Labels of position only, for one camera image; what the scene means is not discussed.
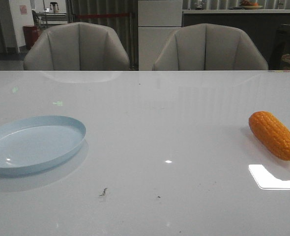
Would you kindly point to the light blue round plate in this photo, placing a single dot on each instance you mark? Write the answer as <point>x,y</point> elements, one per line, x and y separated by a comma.
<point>39,143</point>

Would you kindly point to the orange toy corn cob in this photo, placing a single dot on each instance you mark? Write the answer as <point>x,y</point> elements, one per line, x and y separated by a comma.
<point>273,134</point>

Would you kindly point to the right beige upholstered chair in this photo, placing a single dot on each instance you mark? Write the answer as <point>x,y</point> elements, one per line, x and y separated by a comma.
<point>209,47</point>

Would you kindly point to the beige upholstered chair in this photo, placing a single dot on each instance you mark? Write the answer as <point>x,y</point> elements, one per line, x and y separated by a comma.
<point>77,47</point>
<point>209,47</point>

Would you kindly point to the left beige upholstered chair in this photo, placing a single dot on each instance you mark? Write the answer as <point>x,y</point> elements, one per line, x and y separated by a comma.
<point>77,47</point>

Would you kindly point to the white drawer cabinet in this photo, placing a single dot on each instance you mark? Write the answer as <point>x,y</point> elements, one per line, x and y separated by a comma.
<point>156,20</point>

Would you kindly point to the red bin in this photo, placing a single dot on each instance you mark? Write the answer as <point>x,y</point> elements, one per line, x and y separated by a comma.
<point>31,34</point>

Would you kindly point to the fruit bowl on counter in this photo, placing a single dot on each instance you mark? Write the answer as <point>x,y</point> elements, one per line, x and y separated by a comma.
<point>247,4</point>

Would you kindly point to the dark grey sideboard counter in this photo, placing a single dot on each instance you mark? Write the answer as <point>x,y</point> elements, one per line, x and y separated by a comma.
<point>268,29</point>

